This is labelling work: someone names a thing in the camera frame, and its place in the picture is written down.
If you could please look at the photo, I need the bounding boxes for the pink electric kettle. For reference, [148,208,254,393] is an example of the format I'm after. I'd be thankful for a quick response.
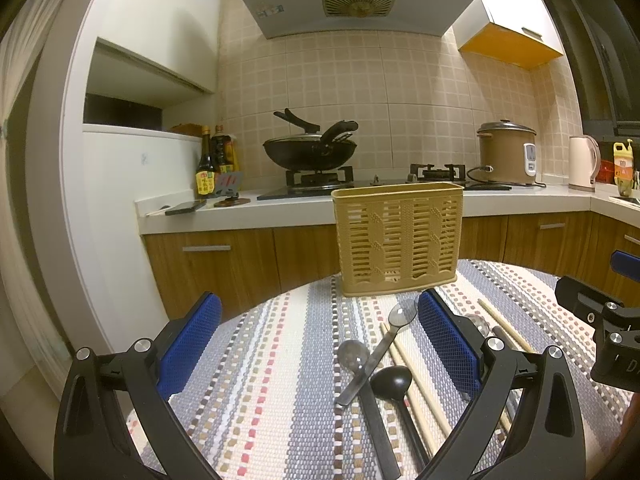
[568,134,601,192]

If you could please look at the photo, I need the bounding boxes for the yellow oil bottle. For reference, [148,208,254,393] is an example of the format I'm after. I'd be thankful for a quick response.
[613,139,634,197]

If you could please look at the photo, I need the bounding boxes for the steel spoon wooden handle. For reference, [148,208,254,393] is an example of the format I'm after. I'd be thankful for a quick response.
[466,314,518,350]

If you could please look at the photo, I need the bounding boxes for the brown rice cooker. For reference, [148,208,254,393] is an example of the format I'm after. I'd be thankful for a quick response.
[476,119,537,185]

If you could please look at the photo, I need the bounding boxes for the black gas stove top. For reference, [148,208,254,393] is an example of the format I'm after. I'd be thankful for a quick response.
[257,164,512,200]

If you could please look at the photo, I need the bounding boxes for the wooden chopstick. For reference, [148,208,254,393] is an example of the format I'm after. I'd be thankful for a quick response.
[500,408,512,434]
[394,341,452,437]
[378,326,447,456]
[477,298,534,353]

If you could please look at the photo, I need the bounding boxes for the black smartphone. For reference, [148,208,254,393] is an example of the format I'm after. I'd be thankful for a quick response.
[164,200,207,216]

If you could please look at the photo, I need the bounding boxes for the black plastic ladle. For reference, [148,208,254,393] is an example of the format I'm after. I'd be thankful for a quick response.
[370,365,430,472]

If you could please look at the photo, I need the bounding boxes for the steel spoon dark handle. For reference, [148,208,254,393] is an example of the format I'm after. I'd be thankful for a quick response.
[337,339,400,479]

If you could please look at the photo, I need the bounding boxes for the dark vinegar bottle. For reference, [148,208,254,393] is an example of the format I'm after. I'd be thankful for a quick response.
[209,125,234,174]

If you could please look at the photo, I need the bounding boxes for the white upper cabinet orange bottom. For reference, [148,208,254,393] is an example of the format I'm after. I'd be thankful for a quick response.
[452,0,564,70]

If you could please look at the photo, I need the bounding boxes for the tan plastic utensil basket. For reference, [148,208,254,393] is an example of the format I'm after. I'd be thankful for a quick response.
[332,182,463,297]

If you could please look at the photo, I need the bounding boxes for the black wok with lid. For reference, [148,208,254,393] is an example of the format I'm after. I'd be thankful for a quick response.
[262,108,359,171]

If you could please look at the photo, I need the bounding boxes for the dark soy sauce bottle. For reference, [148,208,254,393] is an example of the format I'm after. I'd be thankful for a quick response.
[195,126,215,198]

